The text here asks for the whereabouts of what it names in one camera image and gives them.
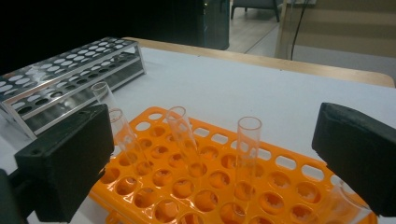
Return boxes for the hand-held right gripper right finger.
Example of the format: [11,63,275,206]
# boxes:
[311,102,396,217]

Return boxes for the dark cabinet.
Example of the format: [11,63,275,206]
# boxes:
[202,0,231,51]

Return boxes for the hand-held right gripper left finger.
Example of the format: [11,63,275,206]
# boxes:
[13,103,115,223]

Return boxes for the metal test tube rack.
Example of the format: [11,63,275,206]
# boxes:
[0,36,148,140]

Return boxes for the clear glass test tube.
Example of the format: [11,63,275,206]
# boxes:
[233,116,263,203]
[164,105,208,178]
[91,81,119,110]
[317,180,374,224]
[107,107,154,177]

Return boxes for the dark chair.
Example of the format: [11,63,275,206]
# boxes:
[230,0,281,23]

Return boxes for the orange plastic test tube rack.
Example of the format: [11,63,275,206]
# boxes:
[88,105,379,224]

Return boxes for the black cable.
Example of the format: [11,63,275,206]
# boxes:
[290,0,311,62]

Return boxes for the black curtain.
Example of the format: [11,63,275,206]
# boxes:
[0,0,205,76]

